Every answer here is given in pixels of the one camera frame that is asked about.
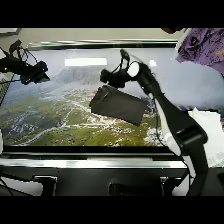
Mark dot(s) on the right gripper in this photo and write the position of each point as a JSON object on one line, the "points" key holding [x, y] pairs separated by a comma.
{"points": [[115, 78]]}

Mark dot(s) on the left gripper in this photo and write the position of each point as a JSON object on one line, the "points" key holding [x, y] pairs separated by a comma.
{"points": [[35, 73]]}

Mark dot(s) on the dark green garment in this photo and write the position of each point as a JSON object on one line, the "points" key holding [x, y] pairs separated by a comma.
{"points": [[118, 105]]}

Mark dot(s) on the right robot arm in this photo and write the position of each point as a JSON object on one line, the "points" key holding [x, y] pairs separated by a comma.
{"points": [[180, 126]]}

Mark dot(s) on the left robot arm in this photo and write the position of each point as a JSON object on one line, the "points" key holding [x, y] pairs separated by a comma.
{"points": [[11, 65]]}

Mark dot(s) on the purple printed garment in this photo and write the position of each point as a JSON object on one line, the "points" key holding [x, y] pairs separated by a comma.
{"points": [[203, 46]]}

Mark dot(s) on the white garment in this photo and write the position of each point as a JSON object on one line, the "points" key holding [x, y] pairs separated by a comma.
{"points": [[210, 133]]}

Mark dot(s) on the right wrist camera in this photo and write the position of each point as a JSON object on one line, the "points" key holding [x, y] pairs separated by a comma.
{"points": [[125, 55]]}

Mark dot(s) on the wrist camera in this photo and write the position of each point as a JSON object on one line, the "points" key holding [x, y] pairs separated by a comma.
{"points": [[125, 55], [15, 46]]}

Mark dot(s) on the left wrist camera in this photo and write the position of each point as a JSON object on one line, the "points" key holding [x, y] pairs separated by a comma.
{"points": [[15, 46]]}

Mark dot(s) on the silver frame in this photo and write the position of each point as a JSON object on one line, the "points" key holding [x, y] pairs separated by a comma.
{"points": [[93, 163]]}

